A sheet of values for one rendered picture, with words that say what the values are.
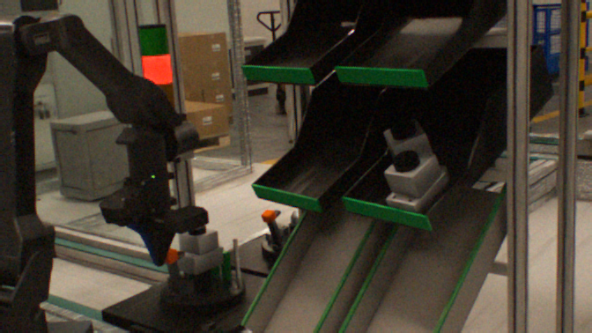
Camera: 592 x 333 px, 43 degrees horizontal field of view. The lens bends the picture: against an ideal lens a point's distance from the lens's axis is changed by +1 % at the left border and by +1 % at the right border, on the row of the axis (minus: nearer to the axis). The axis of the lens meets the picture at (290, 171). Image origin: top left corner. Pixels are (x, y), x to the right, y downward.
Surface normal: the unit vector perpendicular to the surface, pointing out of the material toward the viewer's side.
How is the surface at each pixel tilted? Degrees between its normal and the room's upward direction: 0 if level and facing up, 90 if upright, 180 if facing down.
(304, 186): 25
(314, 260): 45
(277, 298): 90
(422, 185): 90
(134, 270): 90
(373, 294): 90
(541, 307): 0
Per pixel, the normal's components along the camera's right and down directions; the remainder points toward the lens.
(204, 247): 0.78, 0.10
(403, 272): -0.58, -0.54
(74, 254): -0.62, 0.23
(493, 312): -0.07, -0.97
